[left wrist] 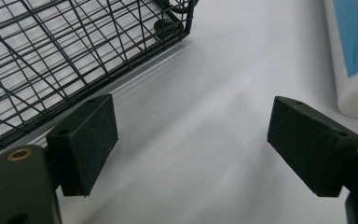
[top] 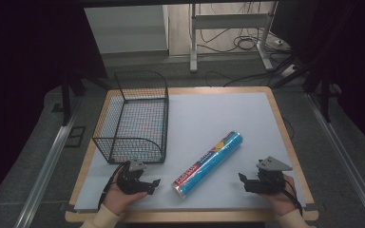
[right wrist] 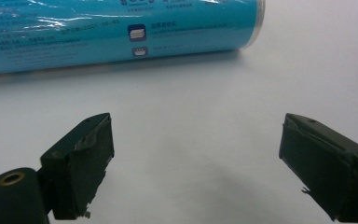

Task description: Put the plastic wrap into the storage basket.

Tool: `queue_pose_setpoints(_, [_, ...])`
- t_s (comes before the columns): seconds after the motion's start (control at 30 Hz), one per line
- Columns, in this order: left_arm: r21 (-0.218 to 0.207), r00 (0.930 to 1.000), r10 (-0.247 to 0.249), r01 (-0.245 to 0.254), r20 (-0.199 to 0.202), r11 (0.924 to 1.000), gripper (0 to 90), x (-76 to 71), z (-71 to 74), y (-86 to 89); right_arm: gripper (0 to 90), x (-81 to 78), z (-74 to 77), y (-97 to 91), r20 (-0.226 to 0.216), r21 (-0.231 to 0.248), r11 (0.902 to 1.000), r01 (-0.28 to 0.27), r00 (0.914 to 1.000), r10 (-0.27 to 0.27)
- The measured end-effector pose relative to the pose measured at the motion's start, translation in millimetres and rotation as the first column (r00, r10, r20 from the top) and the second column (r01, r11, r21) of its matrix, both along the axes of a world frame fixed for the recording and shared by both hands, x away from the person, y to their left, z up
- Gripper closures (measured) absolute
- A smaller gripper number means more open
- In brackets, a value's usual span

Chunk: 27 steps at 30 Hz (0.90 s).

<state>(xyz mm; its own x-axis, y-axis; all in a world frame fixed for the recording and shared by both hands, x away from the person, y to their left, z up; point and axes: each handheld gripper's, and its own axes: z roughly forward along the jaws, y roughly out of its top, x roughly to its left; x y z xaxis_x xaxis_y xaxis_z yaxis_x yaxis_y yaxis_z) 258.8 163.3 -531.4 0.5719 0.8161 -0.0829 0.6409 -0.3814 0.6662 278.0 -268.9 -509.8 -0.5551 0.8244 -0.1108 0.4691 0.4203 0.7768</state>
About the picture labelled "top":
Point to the white metal desk frame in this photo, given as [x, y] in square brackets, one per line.
[228, 20]

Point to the person's left hand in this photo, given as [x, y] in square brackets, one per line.
[117, 201]

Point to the white power strip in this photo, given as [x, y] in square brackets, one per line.
[290, 71]

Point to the black metal stand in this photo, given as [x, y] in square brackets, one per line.
[66, 101]
[324, 95]

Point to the person's right hand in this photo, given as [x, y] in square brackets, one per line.
[283, 201]

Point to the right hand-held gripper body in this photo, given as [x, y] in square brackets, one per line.
[271, 182]

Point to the black floor plate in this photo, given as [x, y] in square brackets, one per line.
[75, 136]

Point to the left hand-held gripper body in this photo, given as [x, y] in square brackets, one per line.
[130, 183]

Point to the blue plastic wrap roll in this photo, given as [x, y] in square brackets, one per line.
[207, 164]

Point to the dark curtain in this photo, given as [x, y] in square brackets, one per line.
[361, 63]
[19, 63]

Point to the metal floor rail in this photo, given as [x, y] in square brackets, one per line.
[345, 158]
[44, 174]

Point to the light grey table mat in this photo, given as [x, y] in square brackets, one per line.
[202, 114]

